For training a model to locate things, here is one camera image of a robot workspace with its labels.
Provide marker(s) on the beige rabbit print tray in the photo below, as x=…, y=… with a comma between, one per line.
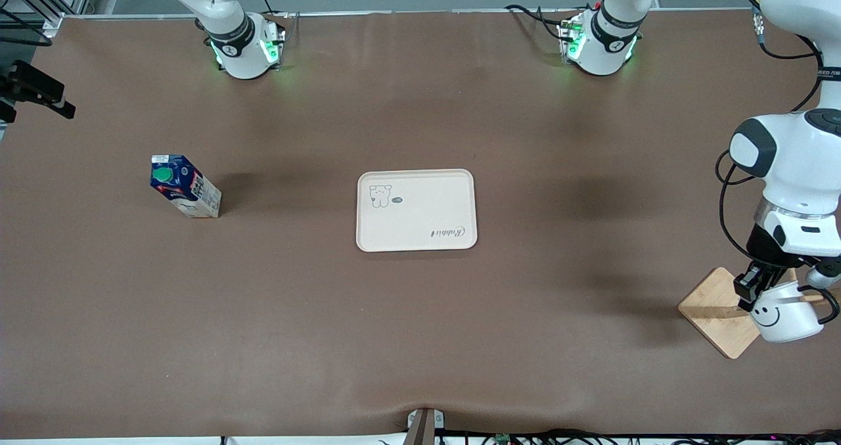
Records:
x=420, y=215

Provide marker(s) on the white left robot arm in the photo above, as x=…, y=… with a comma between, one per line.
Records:
x=801, y=162

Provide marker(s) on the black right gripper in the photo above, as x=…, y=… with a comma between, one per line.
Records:
x=33, y=85

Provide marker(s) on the small green circuit board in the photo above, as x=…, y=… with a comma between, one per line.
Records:
x=504, y=439

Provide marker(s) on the front camera mount bracket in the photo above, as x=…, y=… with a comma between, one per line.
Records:
x=424, y=428

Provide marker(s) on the white smiley face cup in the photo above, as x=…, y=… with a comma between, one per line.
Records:
x=788, y=320

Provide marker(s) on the blue milk carton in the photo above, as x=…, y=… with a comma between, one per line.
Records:
x=190, y=192

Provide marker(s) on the wooden cup stand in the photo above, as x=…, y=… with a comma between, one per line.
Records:
x=713, y=313

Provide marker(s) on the brown table mat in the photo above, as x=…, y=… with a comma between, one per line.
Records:
x=420, y=333

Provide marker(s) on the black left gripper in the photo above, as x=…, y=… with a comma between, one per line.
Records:
x=766, y=246

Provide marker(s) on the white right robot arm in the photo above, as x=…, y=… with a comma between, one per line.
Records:
x=240, y=57

